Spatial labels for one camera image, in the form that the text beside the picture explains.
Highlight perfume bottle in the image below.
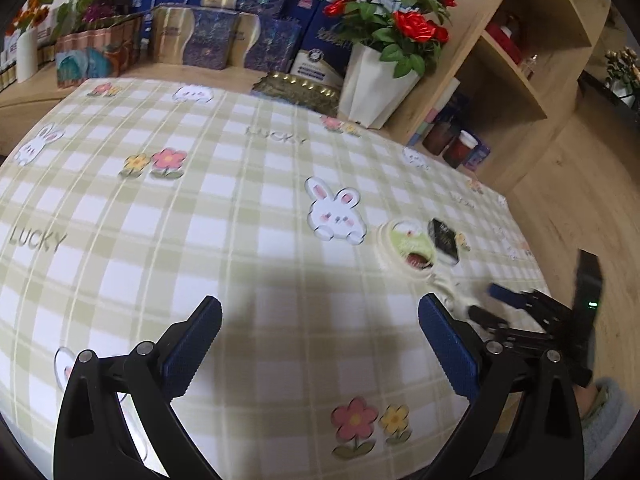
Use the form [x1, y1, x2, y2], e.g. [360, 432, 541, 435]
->
[520, 52, 543, 81]

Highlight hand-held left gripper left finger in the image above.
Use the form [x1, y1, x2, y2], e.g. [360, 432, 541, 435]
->
[52, 296, 223, 480]

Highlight blue box on shelf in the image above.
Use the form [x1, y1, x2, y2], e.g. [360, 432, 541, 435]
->
[442, 90, 473, 126]

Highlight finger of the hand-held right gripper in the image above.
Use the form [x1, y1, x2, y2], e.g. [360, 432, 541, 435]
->
[487, 282, 531, 308]
[467, 305, 510, 332]

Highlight small black packet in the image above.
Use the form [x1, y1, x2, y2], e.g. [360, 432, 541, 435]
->
[427, 217, 461, 267]

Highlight black shelf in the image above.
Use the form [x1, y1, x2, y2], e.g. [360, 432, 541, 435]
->
[577, 70, 640, 126]

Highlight stack of pastel cups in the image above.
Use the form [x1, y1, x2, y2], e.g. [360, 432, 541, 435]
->
[410, 77, 461, 148]

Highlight pink flowers in glass vase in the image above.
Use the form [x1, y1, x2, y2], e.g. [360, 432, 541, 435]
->
[602, 45, 640, 108]

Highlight white flower pot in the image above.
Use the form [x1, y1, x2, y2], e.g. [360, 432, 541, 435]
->
[339, 42, 421, 128]

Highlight dark blue box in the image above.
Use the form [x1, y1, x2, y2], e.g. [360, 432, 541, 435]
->
[287, 0, 326, 26]

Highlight purple flowers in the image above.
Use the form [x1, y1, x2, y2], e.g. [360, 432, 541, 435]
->
[82, 2, 123, 23]

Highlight brown bottle with white cap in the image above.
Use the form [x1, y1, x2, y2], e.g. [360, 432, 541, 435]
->
[444, 130, 477, 168]

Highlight blue box with round emblem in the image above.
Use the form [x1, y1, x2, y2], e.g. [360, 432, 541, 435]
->
[290, 20, 353, 91]

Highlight red rose plant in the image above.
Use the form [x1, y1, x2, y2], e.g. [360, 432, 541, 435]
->
[322, 0, 458, 78]

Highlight wooden shelf unit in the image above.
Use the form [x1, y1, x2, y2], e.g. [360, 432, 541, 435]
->
[385, 0, 613, 196]

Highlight green dessert cup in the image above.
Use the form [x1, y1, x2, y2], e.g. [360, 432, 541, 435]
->
[377, 217, 438, 276]

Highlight small blue box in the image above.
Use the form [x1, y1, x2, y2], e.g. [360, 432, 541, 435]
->
[462, 142, 492, 171]

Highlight white ribbed vase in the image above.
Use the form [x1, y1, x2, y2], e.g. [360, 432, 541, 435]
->
[17, 27, 41, 83]

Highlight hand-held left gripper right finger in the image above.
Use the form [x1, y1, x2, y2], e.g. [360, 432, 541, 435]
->
[418, 293, 586, 480]

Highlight green and gold tray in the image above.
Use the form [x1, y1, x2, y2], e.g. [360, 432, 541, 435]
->
[250, 72, 346, 118]

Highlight row of small bottles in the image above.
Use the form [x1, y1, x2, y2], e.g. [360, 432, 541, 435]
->
[0, 45, 21, 93]

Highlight red basket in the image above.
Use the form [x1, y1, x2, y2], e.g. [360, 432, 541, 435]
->
[485, 15, 526, 63]

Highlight translucent plastic wrapper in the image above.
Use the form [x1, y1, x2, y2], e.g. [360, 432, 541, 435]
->
[440, 277, 493, 316]

